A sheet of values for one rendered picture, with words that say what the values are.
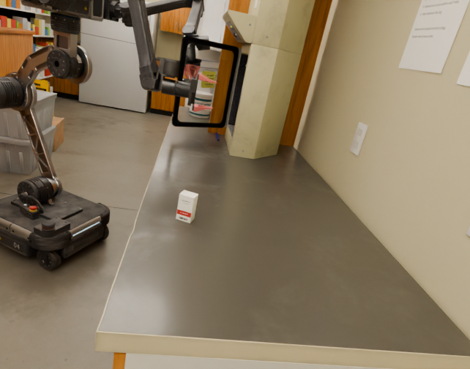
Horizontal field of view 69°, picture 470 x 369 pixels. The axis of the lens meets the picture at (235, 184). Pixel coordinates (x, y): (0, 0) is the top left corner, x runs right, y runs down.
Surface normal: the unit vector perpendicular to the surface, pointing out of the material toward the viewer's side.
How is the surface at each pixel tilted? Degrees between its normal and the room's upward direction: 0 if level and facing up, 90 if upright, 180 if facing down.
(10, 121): 95
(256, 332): 0
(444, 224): 90
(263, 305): 0
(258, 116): 90
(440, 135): 90
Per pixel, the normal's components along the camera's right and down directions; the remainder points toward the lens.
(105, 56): 0.10, 0.38
